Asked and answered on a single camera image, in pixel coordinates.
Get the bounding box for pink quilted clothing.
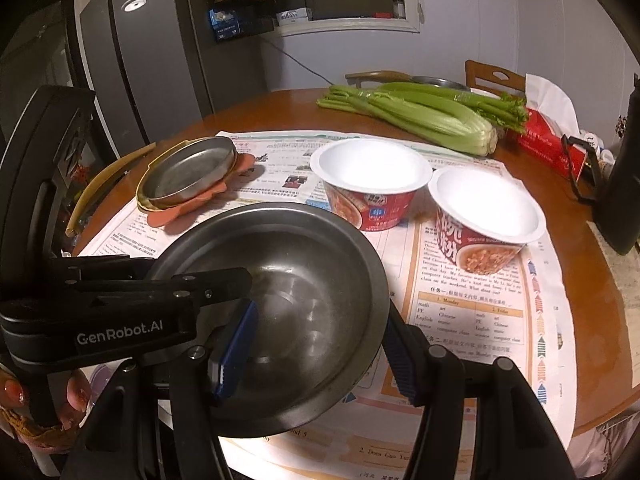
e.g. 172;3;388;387
570;405;631;480

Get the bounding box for black strap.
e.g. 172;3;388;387
560;134;608;203

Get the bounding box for large metal bowl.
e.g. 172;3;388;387
147;202;391;436

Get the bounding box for red tissue box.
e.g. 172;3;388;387
507;74;591;181

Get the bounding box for yellow shell-shaped plate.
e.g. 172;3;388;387
136;140;238;213

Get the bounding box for pink crab-shaped plate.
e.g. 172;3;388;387
147;137;256;228

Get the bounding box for small metal plate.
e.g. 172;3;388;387
141;136;237;206

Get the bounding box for printed newspaper sheet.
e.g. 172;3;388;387
75;131;581;480

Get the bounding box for black rack with jars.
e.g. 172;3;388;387
205;0;273;43

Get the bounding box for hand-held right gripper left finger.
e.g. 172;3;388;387
60;300;260;480

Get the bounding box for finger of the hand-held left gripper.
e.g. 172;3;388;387
50;255;158;286
150;267;253;311

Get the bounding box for black wall cable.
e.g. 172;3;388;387
260;35;333;83

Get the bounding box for curved wooden chair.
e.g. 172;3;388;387
65;142;157;236

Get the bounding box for leafy celery bunch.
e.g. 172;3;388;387
375;81;531;133

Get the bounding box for white flat box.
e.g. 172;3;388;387
276;8;313;26

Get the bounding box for person's left hand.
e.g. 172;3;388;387
0;367;93;428

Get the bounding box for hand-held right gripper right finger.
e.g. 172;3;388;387
382;302;581;480

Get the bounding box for grey refrigerator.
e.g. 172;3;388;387
75;0;266;148

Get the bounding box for thick celery bunch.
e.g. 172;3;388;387
316;85;498;157

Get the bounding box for small steel basin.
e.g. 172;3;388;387
410;76;471;92

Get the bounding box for red instant noodle bowl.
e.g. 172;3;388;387
310;138;432;232
427;166;547;276

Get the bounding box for black thermos bottle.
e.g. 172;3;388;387
592;75;640;256

